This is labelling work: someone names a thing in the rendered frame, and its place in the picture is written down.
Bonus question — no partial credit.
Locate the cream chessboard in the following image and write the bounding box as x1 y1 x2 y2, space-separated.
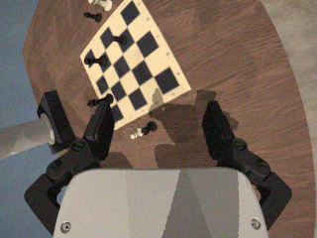
80 0 192 130

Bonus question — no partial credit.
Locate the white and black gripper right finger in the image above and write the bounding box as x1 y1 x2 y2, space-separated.
202 100 292 231

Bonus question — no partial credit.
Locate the white queen chess piece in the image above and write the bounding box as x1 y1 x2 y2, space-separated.
88 0 113 12

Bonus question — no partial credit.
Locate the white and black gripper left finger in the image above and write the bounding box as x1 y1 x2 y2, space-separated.
24 100 115 236

